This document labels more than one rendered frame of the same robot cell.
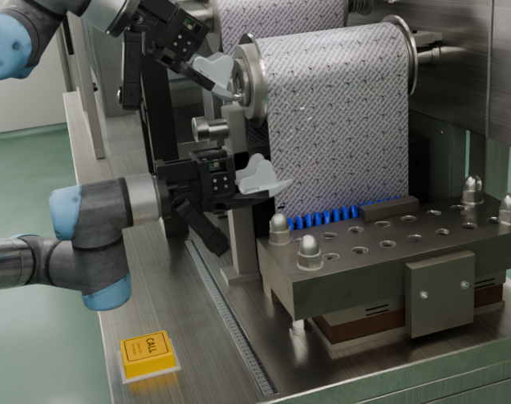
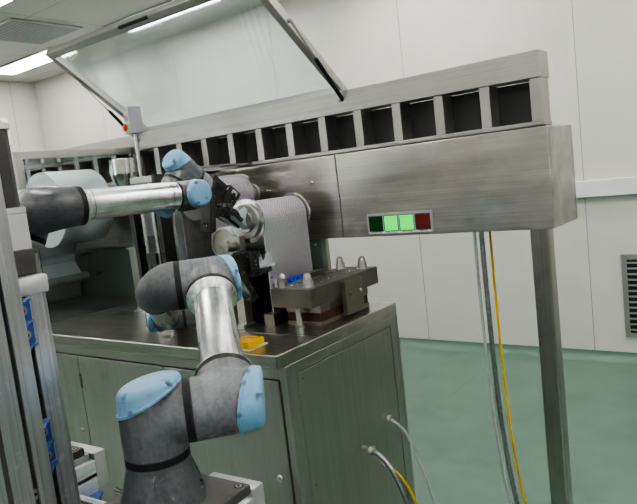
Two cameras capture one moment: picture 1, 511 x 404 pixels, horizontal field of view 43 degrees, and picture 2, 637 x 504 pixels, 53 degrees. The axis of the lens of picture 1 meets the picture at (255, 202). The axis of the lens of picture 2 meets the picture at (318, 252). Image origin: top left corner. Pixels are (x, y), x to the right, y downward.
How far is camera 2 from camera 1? 1.37 m
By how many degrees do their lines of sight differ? 39
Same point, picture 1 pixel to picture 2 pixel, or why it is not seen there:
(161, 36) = (223, 197)
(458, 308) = (360, 301)
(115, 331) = not seen: hidden behind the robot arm
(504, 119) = (351, 226)
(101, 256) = not seen: hidden behind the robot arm
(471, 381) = (372, 330)
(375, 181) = (301, 265)
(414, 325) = (348, 308)
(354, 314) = (327, 307)
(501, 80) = (347, 211)
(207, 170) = (251, 255)
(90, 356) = not seen: outside the picture
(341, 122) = (287, 236)
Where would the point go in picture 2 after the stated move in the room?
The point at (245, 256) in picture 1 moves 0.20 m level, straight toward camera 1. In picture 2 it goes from (248, 313) to (284, 319)
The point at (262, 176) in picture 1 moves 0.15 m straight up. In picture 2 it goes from (267, 260) to (261, 214)
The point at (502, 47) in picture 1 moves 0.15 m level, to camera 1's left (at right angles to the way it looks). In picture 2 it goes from (345, 198) to (312, 203)
